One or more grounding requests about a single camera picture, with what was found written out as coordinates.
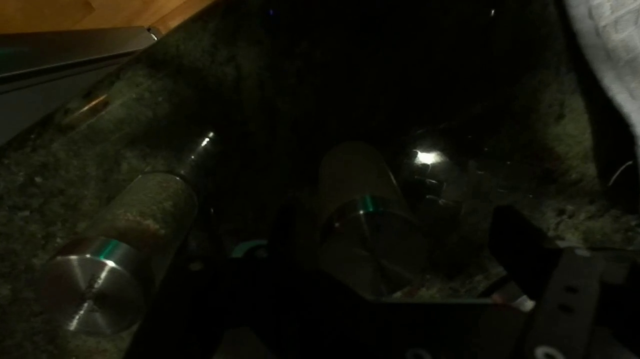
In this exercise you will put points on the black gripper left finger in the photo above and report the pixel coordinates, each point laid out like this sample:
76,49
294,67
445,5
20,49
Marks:
283,234

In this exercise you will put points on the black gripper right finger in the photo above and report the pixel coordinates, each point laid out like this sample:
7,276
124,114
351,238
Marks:
522,250

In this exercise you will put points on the white waffle dish towel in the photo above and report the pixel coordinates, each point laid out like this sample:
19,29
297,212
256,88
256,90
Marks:
608,35

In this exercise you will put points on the wooden cutting board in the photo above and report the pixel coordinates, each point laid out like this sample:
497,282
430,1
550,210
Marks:
19,17

